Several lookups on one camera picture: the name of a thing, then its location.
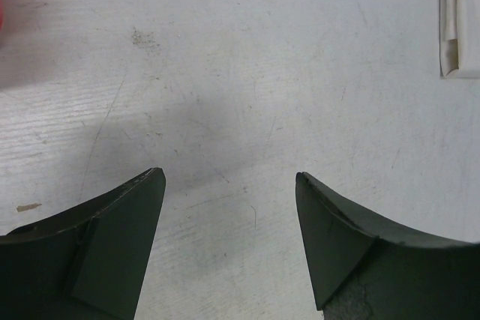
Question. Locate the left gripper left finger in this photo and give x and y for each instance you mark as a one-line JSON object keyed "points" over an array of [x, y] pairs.
{"points": [[87, 262]]}

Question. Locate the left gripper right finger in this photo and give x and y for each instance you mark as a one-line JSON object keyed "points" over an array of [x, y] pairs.
{"points": [[363, 265]]}

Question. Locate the white t shirt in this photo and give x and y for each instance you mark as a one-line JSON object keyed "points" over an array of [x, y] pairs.
{"points": [[459, 38]]}

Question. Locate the red plastic bin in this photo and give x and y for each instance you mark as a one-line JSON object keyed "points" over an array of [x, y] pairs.
{"points": [[1, 14]]}

